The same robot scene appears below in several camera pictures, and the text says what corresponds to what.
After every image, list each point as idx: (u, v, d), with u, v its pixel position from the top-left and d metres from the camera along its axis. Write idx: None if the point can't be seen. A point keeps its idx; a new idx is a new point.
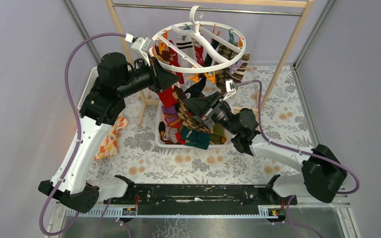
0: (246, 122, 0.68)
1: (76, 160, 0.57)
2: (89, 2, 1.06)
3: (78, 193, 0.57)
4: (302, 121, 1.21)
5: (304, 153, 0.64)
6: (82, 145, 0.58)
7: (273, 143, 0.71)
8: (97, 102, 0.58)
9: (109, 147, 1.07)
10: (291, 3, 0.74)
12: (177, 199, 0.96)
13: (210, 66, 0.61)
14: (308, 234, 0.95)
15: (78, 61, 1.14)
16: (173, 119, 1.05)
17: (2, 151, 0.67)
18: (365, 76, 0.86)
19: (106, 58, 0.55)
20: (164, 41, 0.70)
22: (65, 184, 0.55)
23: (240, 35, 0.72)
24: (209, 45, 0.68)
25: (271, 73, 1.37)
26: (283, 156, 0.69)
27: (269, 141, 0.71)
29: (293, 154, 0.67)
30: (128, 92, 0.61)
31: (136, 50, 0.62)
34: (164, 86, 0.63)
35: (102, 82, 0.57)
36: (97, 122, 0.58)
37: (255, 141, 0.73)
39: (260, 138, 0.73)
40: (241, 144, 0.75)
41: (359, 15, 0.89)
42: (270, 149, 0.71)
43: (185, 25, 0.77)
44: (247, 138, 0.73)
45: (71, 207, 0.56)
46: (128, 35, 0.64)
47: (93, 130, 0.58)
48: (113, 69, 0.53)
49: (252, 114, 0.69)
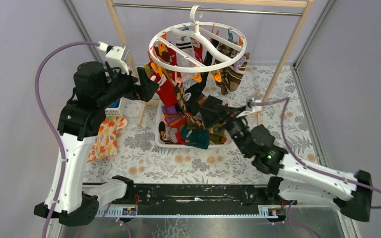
0: (261, 140, 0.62)
1: (66, 178, 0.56)
2: (88, 3, 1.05)
3: (77, 210, 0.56)
4: (302, 120, 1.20)
5: (350, 182, 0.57)
6: (68, 163, 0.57)
7: (311, 169, 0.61)
8: (75, 115, 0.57)
9: (109, 147, 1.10)
10: (292, 3, 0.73)
12: (177, 199, 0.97)
13: (213, 65, 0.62)
14: (309, 234, 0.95)
15: (78, 60, 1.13)
16: (173, 118, 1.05)
17: (2, 151, 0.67)
18: (364, 77, 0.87)
19: (83, 67, 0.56)
20: (165, 42, 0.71)
22: (60, 204, 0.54)
23: (240, 33, 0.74)
24: (210, 43, 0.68)
25: (271, 73, 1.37)
26: (326, 185, 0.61)
27: (305, 166, 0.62)
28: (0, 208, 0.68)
29: (338, 184, 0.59)
30: (107, 102, 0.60)
31: (114, 59, 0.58)
34: (145, 93, 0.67)
35: (79, 93, 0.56)
36: (79, 138, 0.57)
37: (286, 164, 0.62)
39: (293, 161, 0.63)
40: (265, 165, 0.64)
41: (359, 16, 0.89)
42: (307, 176, 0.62)
43: (183, 25, 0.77)
44: (271, 157, 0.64)
45: (73, 225, 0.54)
46: (102, 44, 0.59)
47: (76, 147, 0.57)
48: (93, 75, 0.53)
49: (265, 132, 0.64)
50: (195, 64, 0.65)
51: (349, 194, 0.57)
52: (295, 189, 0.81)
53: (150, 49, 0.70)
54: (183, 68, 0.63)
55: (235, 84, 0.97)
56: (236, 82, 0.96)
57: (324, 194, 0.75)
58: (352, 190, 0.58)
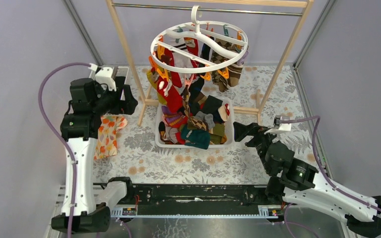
0: (279, 155, 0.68)
1: (79, 181, 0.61)
2: (89, 3, 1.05)
3: (95, 210, 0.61)
4: (302, 120, 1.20)
5: (373, 208, 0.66)
6: (79, 165, 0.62)
7: (340, 191, 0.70)
8: (76, 122, 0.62)
9: (109, 147, 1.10)
10: (291, 3, 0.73)
12: (177, 199, 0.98)
13: (223, 62, 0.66)
14: (309, 234, 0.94)
15: (78, 61, 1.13)
16: (173, 118, 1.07)
17: (2, 151, 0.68)
18: (364, 77, 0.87)
19: (75, 82, 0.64)
20: (166, 47, 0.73)
22: (79, 207, 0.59)
23: (237, 29, 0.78)
24: (214, 41, 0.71)
25: (271, 73, 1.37)
26: (347, 206, 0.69)
27: (335, 188, 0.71)
28: (0, 207, 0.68)
29: (362, 208, 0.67)
30: (101, 111, 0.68)
31: (105, 77, 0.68)
34: (129, 107, 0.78)
35: (75, 103, 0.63)
36: (85, 138, 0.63)
37: (317, 183, 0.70)
39: (323, 181, 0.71)
40: (292, 181, 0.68)
41: (359, 16, 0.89)
42: (331, 196, 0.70)
43: (178, 27, 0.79)
44: (297, 173, 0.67)
45: (95, 227, 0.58)
46: (93, 65, 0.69)
47: (83, 148, 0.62)
48: (87, 85, 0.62)
49: (281, 147, 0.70)
50: (204, 64, 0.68)
51: (371, 218, 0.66)
52: (302, 196, 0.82)
53: (154, 56, 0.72)
54: (195, 69, 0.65)
55: (235, 78, 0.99)
56: (236, 76, 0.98)
57: (335, 208, 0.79)
58: (374, 215, 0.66)
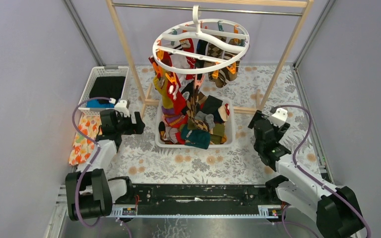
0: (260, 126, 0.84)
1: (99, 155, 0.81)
2: (88, 3, 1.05)
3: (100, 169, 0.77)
4: (302, 120, 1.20)
5: (326, 188, 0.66)
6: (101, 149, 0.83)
7: (298, 168, 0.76)
8: (107, 134, 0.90)
9: None
10: (292, 3, 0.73)
12: (177, 199, 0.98)
13: (233, 57, 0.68)
14: (308, 234, 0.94)
15: (78, 60, 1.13)
16: (173, 118, 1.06)
17: (1, 151, 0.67)
18: (364, 77, 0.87)
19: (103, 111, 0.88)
20: (170, 51, 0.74)
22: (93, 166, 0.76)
23: (233, 24, 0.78)
24: (216, 38, 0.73)
25: (271, 73, 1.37)
26: (305, 185, 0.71)
27: (296, 165, 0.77)
28: (1, 206, 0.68)
29: (315, 186, 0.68)
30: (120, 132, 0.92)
31: (122, 108, 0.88)
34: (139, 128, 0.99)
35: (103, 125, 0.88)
36: (109, 139, 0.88)
37: (284, 158, 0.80)
39: (288, 159, 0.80)
40: (265, 156, 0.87)
41: (359, 16, 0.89)
42: (293, 172, 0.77)
43: (172, 29, 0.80)
44: (274, 152, 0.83)
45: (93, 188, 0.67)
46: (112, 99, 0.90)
47: (107, 142, 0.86)
48: (112, 111, 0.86)
49: (265, 123, 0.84)
50: (215, 62, 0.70)
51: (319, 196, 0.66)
52: (291, 190, 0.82)
53: (159, 61, 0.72)
54: (209, 67, 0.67)
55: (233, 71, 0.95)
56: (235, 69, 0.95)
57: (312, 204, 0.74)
58: (324, 195, 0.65)
